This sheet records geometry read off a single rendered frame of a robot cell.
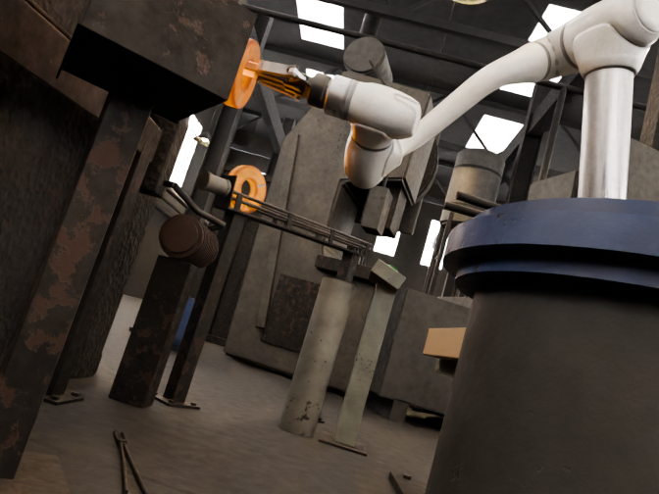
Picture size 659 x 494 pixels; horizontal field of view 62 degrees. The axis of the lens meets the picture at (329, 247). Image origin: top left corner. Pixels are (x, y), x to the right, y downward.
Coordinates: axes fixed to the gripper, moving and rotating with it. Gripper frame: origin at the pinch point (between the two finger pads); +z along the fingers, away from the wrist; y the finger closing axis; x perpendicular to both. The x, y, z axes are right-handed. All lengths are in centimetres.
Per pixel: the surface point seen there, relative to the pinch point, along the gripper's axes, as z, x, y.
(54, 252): 0, -53, -41
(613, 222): -54, -40, -85
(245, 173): 6, -10, 54
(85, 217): -1, -47, -40
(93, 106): 21.2, -23.4, -12.5
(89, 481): -12, -84, -27
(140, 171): 20.7, -27.5, 16.6
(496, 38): -117, 526, 756
